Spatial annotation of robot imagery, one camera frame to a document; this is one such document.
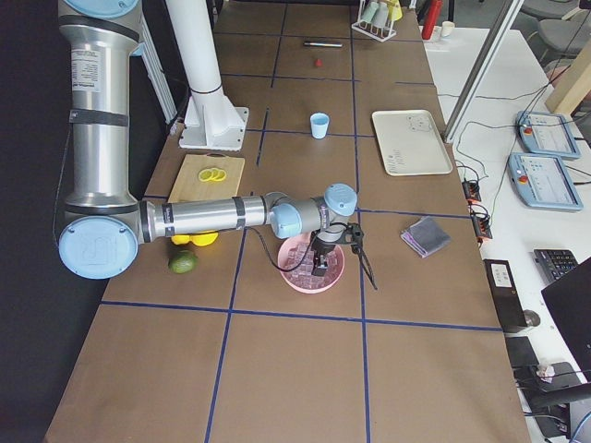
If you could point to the black keyboard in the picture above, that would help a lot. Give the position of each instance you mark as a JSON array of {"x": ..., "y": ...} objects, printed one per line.
[{"x": 555, "y": 262}]

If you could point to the yellow cup on rack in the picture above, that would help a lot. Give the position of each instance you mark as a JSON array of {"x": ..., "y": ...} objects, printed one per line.
[{"x": 395, "y": 11}]

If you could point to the metal cup rack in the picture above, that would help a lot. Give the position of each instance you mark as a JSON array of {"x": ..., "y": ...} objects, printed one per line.
[{"x": 380, "y": 35}]

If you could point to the yellow lemon far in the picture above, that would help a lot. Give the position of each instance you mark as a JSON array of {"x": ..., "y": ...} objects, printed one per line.
[{"x": 181, "y": 239}]

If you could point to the wooden cutting board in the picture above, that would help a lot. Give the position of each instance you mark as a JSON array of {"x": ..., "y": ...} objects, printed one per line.
[{"x": 187, "y": 186}]

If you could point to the red bottle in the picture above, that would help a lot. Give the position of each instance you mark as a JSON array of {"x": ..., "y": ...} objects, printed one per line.
[{"x": 431, "y": 18}]

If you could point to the pink bowl of ice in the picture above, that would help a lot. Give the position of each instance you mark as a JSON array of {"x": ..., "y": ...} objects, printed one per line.
[{"x": 297, "y": 263}]

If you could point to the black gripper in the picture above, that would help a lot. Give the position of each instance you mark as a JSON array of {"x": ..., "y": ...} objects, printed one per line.
[{"x": 321, "y": 248}]

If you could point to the steel muddler black tip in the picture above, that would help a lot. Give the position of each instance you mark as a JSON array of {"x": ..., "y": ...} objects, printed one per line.
[{"x": 318, "y": 44}]

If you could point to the light blue plastic cup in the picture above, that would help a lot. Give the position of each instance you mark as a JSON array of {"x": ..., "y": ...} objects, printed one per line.
[{"x": 319, "y": 124}]

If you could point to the grey-green cup on rack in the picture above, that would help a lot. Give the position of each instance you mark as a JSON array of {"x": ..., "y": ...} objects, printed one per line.
[{"x": 369, "y": 10}]

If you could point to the black box with label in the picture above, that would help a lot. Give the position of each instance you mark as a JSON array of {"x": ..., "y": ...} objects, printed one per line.
[{"x": 504, "y": 294}]

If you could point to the black monitor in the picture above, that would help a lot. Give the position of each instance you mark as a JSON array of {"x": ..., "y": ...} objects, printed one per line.
[{"x": 568, "y": 301}]

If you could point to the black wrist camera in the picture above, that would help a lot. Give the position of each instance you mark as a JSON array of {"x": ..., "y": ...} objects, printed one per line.
[{"x": 354, "y": 236}]

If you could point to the lemon slices stack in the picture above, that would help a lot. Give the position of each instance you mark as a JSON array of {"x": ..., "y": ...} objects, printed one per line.
[{"x": 212, "y": 174}]

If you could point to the black computer mouse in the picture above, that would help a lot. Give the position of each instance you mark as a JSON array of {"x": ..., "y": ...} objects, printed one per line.
[{"x": 532, "y": 318}]

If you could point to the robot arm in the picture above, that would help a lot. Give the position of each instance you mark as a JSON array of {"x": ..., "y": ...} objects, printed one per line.
[{"x": 105, "y": 224}]

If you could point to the far blue teach pendant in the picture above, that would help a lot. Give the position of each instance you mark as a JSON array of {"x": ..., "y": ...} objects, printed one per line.
[{"x": 546, "y": 133}]

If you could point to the yellow lemon near board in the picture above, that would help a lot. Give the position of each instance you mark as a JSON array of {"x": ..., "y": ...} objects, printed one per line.
[{"x": 203, "y": 239}]

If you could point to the near blue teach pendant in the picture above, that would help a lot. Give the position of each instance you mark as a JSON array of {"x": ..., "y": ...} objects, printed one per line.
[{"x": 542, "y": 182}]

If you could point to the grey folded cloth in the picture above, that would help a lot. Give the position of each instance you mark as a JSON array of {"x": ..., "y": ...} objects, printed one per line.
[{"x": 425, "y": 237}]

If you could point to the green lime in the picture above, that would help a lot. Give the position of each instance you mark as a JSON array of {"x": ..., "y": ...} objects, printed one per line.
[{"x": 183, "y": 261}]

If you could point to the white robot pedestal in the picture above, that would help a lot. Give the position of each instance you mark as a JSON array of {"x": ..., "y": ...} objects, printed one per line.
[{"x": 211, "y": 121}]

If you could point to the aluminium frame post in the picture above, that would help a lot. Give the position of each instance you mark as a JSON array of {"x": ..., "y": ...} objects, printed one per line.
[{"x": 486, "y": 56}]

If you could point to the cream bear tray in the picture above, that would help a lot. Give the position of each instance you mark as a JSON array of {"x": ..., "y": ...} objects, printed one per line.
[{"x": 410, "y": 143}]

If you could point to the blue teach pendant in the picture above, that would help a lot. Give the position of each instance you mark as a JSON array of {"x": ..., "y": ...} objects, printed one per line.
[
  {"x": 542, "y": 182},
  {"x": 546, "y": 133}
]

